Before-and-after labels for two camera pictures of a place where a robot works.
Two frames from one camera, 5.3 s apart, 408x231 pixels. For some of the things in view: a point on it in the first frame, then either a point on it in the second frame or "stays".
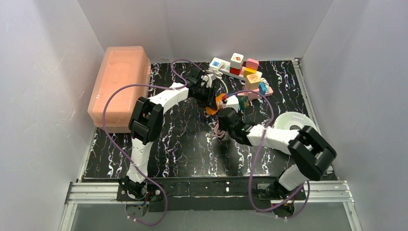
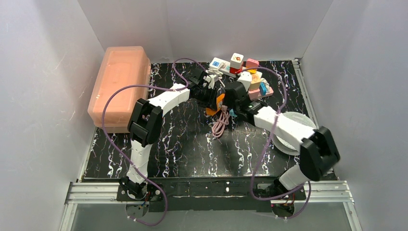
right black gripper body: x=225 y=114 → x=232 y=94
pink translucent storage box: x=121 y=66 stays
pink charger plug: x=252 y=65 stays
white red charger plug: x=236 y=63 stays
